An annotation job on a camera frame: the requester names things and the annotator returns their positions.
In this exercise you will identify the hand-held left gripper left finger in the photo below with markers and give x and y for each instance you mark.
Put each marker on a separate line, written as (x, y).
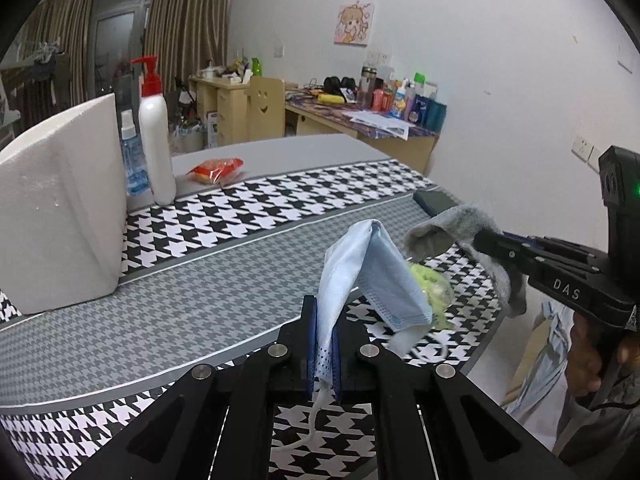
(310, 355)

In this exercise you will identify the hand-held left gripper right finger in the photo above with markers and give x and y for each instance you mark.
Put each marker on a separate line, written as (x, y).
(342, 355)

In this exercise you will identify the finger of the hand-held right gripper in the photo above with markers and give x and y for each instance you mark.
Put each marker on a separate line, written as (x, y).
(500, 252)
(565, 250)

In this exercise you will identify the grey sock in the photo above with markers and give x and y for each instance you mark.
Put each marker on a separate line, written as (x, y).
(470, 220)

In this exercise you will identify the green tissue pack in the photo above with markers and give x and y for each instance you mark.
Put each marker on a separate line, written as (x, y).
(435, 290)

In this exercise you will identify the blue face mask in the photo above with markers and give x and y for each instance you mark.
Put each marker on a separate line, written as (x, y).
(385, 280)

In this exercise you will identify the white foam box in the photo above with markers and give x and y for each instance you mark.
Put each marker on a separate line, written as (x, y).
(55, 210)

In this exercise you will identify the person's right hand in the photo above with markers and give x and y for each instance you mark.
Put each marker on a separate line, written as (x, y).
(585, 360)

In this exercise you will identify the black phone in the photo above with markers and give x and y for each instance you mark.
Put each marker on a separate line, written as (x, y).
(437, 202)

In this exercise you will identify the light blue cloth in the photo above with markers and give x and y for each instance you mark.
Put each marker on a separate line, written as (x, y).
(545, 375)

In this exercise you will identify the printed paper sheet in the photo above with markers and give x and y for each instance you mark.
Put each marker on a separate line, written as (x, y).
(380, 122)

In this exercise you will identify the cluster of toiletry bottles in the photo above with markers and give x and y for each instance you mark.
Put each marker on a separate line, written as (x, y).
(405, 100)

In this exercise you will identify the red snack packet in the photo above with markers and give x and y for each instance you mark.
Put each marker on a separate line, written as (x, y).
(215, 170)

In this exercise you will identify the wooden desk with printed mat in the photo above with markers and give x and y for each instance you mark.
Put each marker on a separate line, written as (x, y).
(325, 122)

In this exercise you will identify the yellow tube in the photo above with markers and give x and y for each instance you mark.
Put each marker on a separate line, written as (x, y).
(331, 99)

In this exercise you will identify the black headphones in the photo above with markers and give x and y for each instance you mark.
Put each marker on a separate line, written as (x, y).
(340, 83)

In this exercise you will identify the white carton on floor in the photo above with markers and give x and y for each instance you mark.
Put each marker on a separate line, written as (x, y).
(212, 129)

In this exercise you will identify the wooden chair with smiley cutout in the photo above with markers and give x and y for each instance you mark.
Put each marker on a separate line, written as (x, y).
(265, 110)

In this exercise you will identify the plastic bags on floor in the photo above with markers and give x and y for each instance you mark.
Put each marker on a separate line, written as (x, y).
(187, 137)

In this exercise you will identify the wooden desk with drawers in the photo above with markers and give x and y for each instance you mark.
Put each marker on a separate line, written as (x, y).
(232, 115)

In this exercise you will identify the white pump bottle red cap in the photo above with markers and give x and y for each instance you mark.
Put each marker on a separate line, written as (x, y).
(156, 150)

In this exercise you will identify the clear blue spray bottle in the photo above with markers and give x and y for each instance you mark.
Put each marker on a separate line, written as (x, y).
(134, 160)

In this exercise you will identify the green bottle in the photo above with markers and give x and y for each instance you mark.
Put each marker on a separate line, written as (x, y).
(256, 66)

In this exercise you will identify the brown curtain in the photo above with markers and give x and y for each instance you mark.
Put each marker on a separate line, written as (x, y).
(192, 15)
(50, 60)

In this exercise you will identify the glass balcony door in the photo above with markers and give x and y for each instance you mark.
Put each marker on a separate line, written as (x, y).
(117, 35)

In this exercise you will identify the hanging dark clothes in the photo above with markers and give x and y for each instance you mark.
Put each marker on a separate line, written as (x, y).
(47, 60)

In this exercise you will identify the white wall switch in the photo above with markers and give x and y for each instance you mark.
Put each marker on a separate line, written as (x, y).
(627, 56)

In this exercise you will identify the double white wall socket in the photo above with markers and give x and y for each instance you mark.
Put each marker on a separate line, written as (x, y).
(379, 57)

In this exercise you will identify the cartoon wall poster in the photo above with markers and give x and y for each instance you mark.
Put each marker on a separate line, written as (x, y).
(355, 23)

